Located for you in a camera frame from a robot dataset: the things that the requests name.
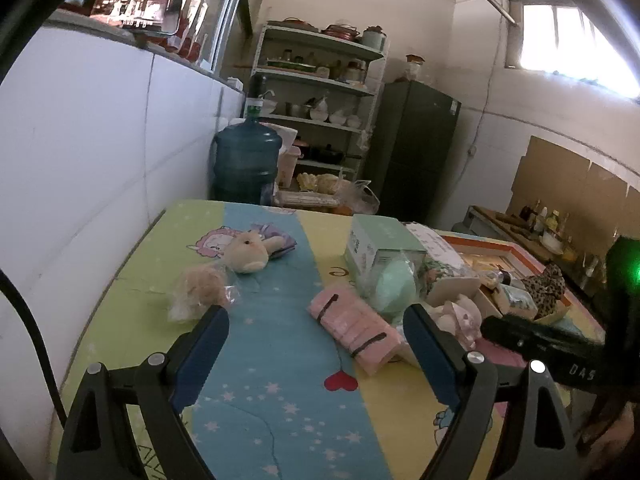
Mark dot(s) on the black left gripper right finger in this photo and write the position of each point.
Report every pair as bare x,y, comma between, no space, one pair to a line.
535,440

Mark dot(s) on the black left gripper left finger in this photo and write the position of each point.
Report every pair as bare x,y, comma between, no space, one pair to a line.
98,440

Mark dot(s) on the pink white plush toy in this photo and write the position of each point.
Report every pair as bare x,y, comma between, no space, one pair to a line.
460,318

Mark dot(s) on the green soft ball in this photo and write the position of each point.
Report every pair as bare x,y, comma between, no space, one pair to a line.
390,286

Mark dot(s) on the leopard print fabric bow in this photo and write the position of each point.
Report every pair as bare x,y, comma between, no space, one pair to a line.
546,289

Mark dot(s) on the packaged item with black band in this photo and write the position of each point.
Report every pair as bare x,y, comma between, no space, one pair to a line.
492,278

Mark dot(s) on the orange rimmed cardboard tray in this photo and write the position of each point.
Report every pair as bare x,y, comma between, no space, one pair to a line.
498,255

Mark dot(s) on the kitchen counter with bottles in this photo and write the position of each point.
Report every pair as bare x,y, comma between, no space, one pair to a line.
581,269

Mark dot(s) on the floral white box lid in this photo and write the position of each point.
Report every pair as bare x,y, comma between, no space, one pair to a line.
442,275

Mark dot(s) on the tan plush in plastic bag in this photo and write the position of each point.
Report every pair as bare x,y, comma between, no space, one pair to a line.
199,288

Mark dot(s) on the colourful cartoon play mat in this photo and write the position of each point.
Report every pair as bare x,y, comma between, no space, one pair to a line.
283,400

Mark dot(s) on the cream plush bunny toy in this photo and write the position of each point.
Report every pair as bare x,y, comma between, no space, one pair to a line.
249,253

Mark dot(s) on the mint green cardboard box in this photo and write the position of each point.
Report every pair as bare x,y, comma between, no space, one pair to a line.
374,241

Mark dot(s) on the black refrigerator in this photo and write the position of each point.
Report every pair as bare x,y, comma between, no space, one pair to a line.
409,147

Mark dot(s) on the plastic bag of vegetables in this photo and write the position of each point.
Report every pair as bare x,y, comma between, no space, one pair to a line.
328,193

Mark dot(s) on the blue water jug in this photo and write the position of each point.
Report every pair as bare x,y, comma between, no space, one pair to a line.
245,160

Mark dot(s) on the window with bright light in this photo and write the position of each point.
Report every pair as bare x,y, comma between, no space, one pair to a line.
556,37

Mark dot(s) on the glass jar on refrigerator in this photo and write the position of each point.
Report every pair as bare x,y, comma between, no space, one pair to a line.
414,66

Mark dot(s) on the white metal shelf rack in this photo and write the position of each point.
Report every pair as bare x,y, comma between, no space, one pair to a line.
325,84

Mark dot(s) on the row of drink bottles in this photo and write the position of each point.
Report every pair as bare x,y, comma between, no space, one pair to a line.
186,41

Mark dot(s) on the brown cardboard wall panel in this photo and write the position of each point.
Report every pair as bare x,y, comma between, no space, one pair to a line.
595,205

